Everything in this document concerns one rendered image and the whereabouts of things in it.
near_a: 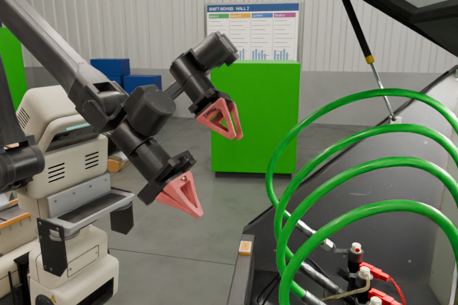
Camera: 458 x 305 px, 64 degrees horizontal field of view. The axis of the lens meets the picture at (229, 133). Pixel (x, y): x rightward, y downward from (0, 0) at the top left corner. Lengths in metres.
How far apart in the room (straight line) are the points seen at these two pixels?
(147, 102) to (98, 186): 0.65
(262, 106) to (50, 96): 3.09
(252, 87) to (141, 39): 4.34
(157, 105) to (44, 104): 0.51
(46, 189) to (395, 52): 6.66
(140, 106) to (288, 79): 3.39
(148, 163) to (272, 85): 3.37
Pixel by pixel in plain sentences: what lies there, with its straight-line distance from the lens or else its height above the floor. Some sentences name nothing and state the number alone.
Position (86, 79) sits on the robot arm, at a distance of 0.68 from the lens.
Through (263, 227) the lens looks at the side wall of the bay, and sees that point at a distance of 1.12.
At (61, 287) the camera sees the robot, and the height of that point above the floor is 0.80.
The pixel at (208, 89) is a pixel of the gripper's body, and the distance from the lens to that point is 0.74.
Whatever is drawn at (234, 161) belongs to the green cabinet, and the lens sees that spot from 4.12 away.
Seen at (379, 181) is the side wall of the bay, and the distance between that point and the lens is 1.08.
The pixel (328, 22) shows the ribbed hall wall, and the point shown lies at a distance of 7.15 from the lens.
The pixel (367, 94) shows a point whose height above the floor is 1.41.
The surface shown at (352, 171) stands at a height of 1.32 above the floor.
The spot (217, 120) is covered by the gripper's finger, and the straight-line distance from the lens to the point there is 0.78.
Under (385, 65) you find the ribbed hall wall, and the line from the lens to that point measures 7.26.
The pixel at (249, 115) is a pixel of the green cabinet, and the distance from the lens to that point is 3.98.
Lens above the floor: 1.50
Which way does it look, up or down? 14 degrees down
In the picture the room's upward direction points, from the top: straight up
